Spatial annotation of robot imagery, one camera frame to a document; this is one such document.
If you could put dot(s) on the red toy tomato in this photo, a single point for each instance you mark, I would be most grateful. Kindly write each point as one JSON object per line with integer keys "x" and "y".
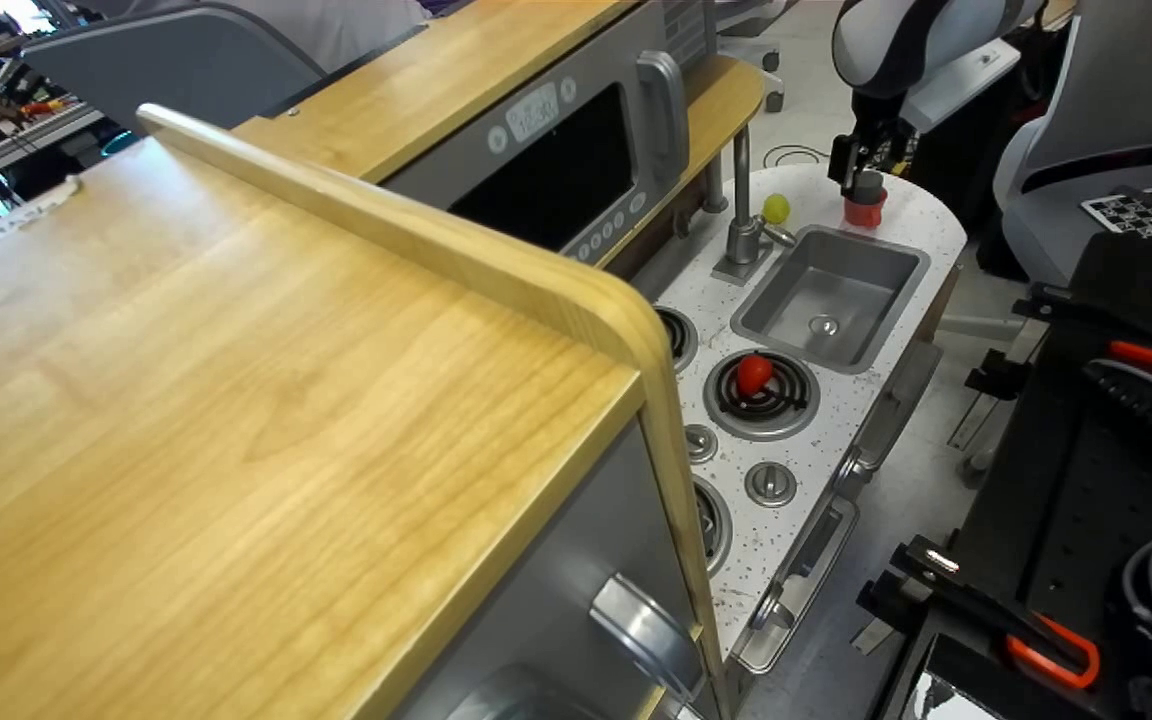
{"x": 752, "y": 374}

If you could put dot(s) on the orange cup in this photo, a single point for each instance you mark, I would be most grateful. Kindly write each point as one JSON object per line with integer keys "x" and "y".
{"x": 865, "y": 211}

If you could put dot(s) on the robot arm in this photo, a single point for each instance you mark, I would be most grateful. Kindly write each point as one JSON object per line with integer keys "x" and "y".
{"x": 882, "y": 48}

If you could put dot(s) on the silver toy faucet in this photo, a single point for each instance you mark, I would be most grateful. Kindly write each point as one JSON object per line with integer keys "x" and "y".
{"x": 750, "y": 236}

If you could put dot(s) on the yellow toy lemon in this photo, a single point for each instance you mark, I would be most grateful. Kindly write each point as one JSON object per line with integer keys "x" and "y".
{"x": 776, "y": 211}

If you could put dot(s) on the black orange clamp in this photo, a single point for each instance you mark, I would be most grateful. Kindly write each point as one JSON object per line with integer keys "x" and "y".
{"x": 1120, "y": 338}
{"x": 1031, "y": 641}

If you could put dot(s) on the toy microwave oven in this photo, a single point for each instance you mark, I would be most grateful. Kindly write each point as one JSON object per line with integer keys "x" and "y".
{"x": 580, "y": 149}

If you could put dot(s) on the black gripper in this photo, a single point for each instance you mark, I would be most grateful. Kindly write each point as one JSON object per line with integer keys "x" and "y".
{"x": 882, "y": 139}

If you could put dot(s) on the gray round lid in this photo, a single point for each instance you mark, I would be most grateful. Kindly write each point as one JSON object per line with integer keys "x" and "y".
{"x": 865, "y": 184}

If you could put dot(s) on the wooden toy kitchen shelf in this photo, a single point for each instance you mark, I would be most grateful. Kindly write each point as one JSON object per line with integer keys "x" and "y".
{"x": 281, "y": 442}

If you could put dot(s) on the silver toy sink basin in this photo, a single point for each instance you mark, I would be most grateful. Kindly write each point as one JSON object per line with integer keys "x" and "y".
{"x": 832, "y": 296}

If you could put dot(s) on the front stove burner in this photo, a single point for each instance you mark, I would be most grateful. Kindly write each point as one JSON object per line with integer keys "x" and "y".
{"x": 783, "y": 408}

